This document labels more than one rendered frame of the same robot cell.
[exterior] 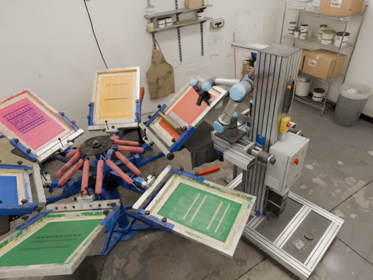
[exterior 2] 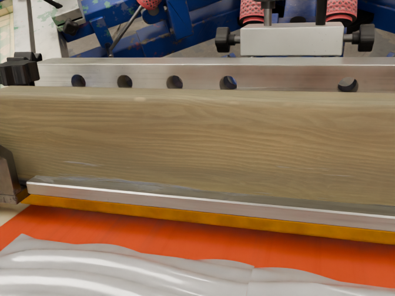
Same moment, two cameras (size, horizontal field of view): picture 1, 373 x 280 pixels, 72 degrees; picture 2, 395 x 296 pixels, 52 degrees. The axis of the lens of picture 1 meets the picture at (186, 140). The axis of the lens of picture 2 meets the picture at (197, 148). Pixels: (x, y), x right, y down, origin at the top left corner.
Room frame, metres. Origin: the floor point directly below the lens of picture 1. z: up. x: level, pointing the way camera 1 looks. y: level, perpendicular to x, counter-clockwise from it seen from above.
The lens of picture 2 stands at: (2.42, 0.04, 1.49)
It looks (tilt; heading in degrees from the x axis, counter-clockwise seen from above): 52 degrees down; 144
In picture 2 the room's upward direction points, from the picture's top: 17 degrees counter-clockwise
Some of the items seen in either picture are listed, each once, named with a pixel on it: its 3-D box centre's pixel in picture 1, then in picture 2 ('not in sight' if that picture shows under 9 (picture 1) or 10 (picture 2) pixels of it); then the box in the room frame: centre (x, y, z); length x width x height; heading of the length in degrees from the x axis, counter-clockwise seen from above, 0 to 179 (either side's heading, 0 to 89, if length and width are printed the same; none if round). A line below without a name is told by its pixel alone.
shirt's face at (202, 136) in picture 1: (197, 134); not in sight; (2.48, -0.14, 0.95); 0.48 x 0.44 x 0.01; 119
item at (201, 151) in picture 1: (206, 153); not in sight; (2.32, -0.22, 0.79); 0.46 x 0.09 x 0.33; 119
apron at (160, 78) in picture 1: (159, 69); not in sight; (4.43, 0.37, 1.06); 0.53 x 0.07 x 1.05; 119
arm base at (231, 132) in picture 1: (230, 128); not in sight; (2.02, -0.43, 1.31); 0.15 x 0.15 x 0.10
